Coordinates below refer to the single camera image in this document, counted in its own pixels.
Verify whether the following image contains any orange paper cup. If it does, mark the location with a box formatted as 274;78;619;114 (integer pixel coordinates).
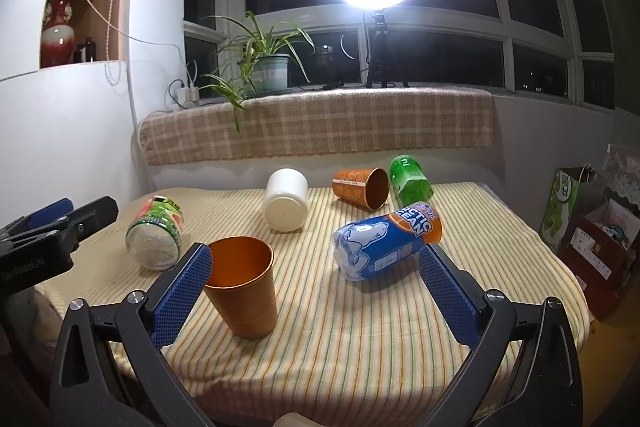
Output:
332;168;390;211
204;236;278;339

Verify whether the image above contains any white plastic cup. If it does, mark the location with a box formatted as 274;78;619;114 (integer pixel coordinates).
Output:
262;168;309;233

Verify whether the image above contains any green red label jar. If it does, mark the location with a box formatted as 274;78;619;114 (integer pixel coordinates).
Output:
125;195;183;271

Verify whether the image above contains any red cardboard box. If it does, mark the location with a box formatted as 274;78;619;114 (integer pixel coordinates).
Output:
560;199;639;321

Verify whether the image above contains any red porcelain vase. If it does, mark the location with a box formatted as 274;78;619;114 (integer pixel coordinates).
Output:
40;0;75;68

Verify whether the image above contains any yellow striped tablecloth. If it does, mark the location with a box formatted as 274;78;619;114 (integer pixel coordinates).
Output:
42;182;588;426

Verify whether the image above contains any green paper bag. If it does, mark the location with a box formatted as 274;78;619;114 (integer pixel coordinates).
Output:
539;165;605;254

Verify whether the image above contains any blue Arctic Ocean bottle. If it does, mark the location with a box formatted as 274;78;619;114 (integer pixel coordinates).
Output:
331;202;442;282

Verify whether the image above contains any white lace cloth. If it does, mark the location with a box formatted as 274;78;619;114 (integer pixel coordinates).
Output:
604;144;640;207

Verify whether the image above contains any green plastic bottle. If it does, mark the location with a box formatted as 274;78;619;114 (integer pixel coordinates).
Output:
388;155;434;207

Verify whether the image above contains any potted spider plant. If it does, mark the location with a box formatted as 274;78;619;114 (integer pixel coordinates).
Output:
202;11;316;131

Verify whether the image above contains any brown plaid cloth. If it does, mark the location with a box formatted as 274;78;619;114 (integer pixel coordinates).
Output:
139;88;495;167

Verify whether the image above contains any black light tripod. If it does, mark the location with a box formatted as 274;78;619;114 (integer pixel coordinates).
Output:
364;11;409;88

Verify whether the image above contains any white hanging cable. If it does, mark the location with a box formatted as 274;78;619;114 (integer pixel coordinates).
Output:
67;0;189;208

